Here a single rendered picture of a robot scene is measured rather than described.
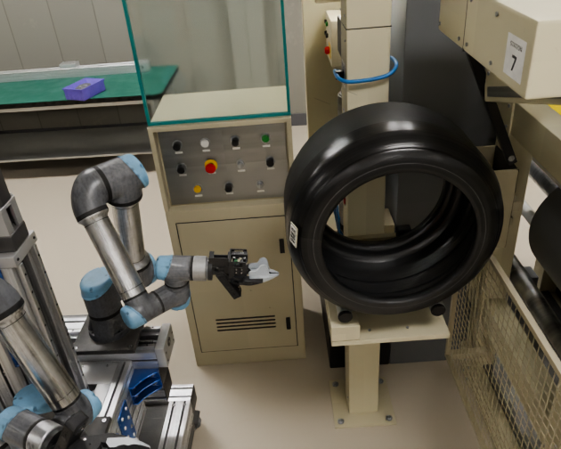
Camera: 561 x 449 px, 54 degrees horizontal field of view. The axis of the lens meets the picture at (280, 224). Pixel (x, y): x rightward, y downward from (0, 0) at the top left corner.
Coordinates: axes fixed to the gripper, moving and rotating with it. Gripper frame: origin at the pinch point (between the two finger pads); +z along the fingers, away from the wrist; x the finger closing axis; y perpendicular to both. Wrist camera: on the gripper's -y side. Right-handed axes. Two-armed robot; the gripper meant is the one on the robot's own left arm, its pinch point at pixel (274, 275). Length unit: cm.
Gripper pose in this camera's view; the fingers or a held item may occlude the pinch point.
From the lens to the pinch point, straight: 167.8
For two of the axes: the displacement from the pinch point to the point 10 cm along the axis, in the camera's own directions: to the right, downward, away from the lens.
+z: 10.0, 0.3, 0.5
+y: 0.5, -8.5, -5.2
